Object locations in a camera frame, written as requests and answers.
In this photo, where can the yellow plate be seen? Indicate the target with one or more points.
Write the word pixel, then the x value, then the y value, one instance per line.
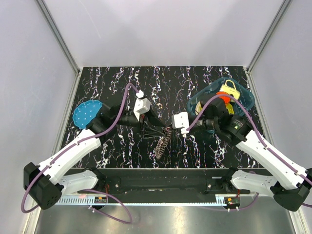
pixel 199 106

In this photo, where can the orange plastic cup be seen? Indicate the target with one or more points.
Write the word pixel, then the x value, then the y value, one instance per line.
pixel 224 96

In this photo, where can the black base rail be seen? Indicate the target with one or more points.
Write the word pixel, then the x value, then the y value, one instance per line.
pixel 204 181

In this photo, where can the yellow toy handbag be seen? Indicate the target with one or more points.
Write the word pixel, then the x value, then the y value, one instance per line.
pixel 230 88

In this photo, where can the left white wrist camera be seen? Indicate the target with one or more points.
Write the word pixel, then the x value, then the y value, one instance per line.
pixel 141 106

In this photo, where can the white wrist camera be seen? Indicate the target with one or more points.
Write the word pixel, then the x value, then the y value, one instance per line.
pixel 180 120
pixel 141 106

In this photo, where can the blue dotted plate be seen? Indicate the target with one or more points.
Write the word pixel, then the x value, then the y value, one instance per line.
pixel 86 112

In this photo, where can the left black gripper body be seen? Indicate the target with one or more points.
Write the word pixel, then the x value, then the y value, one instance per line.
pixel 143 121

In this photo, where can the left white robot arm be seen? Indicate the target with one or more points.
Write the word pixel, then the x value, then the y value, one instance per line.
pixel 47 182

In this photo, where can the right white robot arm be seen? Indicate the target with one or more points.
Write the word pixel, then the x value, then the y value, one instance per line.
pixel 289 184

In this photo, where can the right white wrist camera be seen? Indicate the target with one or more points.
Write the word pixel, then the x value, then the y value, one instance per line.
pixel 180 120

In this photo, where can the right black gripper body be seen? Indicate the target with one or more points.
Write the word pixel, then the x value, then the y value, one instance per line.
pixel 179 130

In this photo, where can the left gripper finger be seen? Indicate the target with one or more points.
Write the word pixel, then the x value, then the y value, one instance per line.
pixel 154 119
pixel 148 132

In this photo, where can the teal plastic tray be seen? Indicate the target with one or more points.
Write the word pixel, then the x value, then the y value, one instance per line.
pixel 246 97

